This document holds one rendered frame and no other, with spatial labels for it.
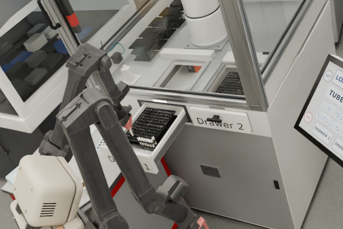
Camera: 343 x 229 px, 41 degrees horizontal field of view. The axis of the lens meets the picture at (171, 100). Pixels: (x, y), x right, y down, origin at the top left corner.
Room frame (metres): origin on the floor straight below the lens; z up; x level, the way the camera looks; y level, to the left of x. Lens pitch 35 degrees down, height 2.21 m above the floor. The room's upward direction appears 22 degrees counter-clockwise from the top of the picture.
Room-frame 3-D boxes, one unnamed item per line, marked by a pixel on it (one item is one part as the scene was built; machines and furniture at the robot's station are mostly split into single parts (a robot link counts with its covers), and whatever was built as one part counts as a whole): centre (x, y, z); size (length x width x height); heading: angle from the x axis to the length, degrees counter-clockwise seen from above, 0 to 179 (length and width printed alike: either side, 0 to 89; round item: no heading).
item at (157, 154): (1.74, 0.14, 0.86); 0.40 x 0.26 x 0.06; 137
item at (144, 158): (1.59, 0.28, 0.87); 0.29 x 0.02 x 0.11; 47
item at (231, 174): (2.14, -0.31, 0.40); 1.03 x 0.95 x 0.80; 47
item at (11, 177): (1.88, 0.87, 0.78); 0.15 x 0.10 x 0.04; 33
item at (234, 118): (1.60, -0.17, 0.87); 0.29 x 0.02 x 0.11; 47
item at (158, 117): (1.74, 0.14, 0.87); 0.22 x 0.18 x 0.06; 137
